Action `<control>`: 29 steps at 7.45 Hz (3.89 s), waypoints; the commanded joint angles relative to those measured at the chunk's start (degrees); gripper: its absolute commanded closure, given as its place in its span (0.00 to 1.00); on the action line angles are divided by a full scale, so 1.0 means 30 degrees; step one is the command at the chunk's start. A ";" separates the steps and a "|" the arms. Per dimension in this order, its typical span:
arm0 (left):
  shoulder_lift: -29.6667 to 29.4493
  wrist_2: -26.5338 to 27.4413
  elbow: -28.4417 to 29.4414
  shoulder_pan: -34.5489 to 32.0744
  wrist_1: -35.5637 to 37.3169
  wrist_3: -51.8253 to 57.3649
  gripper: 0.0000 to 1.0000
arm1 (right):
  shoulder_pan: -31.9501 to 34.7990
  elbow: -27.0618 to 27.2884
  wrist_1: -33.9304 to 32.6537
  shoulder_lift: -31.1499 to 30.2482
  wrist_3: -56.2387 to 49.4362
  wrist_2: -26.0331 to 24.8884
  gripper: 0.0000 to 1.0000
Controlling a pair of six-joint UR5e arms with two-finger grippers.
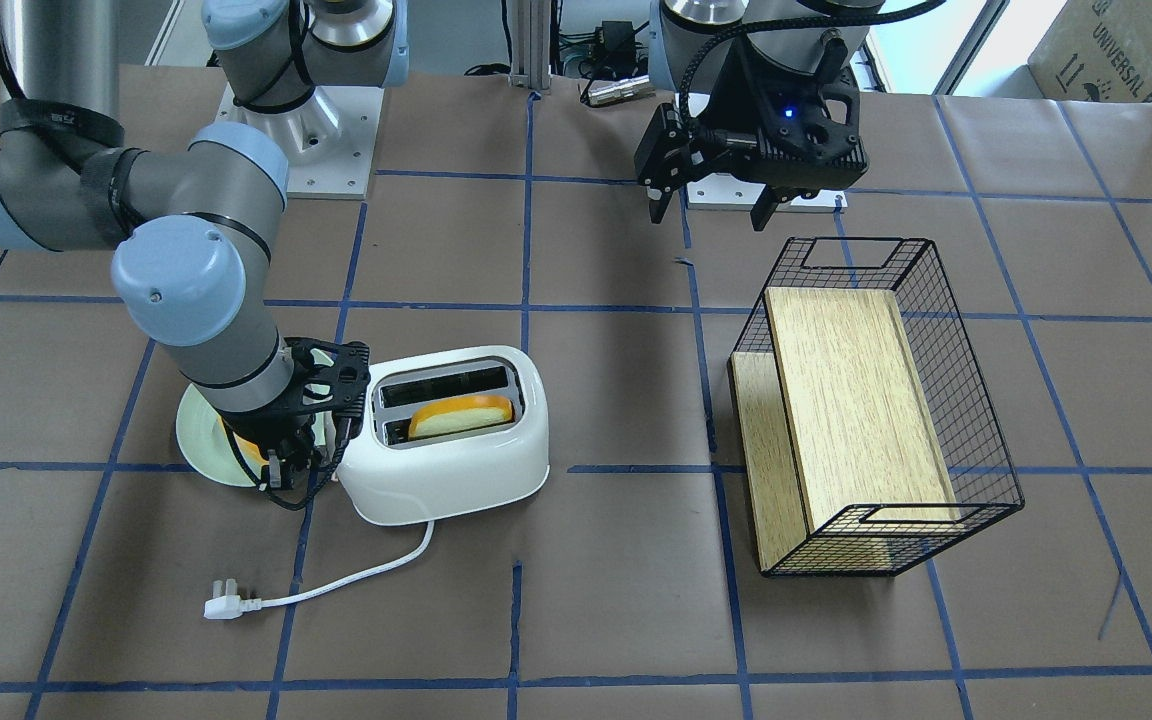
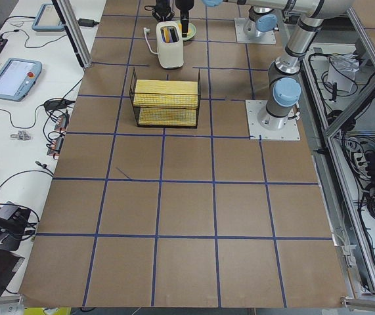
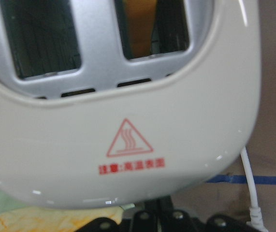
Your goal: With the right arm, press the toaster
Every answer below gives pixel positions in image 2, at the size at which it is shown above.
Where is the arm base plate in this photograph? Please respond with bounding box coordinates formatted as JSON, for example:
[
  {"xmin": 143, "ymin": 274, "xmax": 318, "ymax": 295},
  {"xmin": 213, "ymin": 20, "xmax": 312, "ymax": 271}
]
[
  {"xmin": 245, "ymin": 100, "xmax": 300, "ymax": 141},
  {"xmin": 234, "ymin": 14, "xmax": 277, "ymax": 45}
]

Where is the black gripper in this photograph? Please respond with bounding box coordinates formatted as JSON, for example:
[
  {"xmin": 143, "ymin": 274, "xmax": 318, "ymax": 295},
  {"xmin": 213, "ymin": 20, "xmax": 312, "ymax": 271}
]
[
  {"xmin": 152, "ymin": 0, "xmax": 175, "ymax": 22},
  {"xmin": 175, "ymin": 0, "xmax": 194, "ymax": 37}
]

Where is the black power adapter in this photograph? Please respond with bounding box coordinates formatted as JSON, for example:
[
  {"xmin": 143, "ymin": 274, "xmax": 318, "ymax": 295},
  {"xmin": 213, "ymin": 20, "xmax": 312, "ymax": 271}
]
[{"xmin": 77, "ymin": 18, "xmax": 99, "ymax": 28}]

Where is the bread slice in toaster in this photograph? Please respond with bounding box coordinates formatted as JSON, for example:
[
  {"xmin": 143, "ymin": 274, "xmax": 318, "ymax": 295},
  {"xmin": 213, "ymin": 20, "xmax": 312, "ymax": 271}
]
[{"xmin": 162, "ymin": 28, "xmax": 170, "ymax": 43}]

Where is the aluminium frame post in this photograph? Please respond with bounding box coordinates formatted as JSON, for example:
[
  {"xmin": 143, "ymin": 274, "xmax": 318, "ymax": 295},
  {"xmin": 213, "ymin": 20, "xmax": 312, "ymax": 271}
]
[{"xmin": 52, "ymin": 0, "xmax": 92, "ymax": 69}]

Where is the white toaster power cord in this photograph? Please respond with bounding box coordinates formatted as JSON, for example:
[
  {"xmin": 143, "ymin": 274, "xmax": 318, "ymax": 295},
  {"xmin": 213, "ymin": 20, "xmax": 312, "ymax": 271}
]
[{"xmin": 143, "ymin": 27, "xmax": 160, "ymax": 55}]

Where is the black wire basket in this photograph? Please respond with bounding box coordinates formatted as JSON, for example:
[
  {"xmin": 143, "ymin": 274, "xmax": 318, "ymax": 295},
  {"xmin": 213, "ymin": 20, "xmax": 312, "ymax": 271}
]
[{"xmin": 129, "ymin": 67, "xmax": 202, "ymax": 129}]

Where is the wooden box in basket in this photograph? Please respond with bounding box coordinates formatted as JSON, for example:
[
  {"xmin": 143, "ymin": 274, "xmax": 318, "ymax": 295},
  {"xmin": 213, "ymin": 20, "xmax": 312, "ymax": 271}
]
[{"xmin": 133, "ymin": 79, "xmax": 198, "ymax": 126}]

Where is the white two-slot toaster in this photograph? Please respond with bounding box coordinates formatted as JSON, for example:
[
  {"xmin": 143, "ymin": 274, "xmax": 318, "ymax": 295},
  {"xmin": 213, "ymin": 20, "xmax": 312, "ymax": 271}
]
[{"xmin": 156, "ymin": 21, "xmax": 184, "ymax": 69}]

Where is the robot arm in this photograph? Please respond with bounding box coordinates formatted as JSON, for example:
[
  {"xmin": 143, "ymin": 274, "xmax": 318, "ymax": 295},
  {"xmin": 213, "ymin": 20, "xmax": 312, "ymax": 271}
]
[
  {"xmin": 235, "ymin": 0, "xmax": 353, "ymax": 131},
  {"xmin": 144, "ymin": 0, "xmax": 277, "ymax": 39}
]

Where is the near blue teach pendant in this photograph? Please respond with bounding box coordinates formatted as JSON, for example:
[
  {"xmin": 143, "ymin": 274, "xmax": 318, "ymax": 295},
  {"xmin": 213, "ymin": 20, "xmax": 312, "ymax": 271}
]
[{"xmin": 0, "ymin": 58, "xmax": 43, "ymax": 102}]

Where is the light green plate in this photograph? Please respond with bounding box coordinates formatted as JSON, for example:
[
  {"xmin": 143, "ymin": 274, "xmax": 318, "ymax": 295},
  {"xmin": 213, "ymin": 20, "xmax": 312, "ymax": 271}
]
[{"xmin": 182, "ymin": 22, "xmax": 197, "ymax": 41}]

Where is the blue teach pendant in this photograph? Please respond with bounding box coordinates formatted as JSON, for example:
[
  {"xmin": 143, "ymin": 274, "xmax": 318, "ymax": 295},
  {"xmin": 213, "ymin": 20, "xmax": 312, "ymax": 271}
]
[
  {"xmin": 32, "ymin": 3, "xmax": 64, "ymax": 32},
  {"xmin": 0, "ymin": 58, "xmax": 43, "ymax": 102}
]

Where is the far blue teach pendant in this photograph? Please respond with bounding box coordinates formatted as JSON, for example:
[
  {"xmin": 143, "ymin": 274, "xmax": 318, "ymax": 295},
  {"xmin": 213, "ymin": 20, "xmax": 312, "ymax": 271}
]
[{"xmin": 32, "ymin": 3, "xmax": 64, "ymax": 32}]

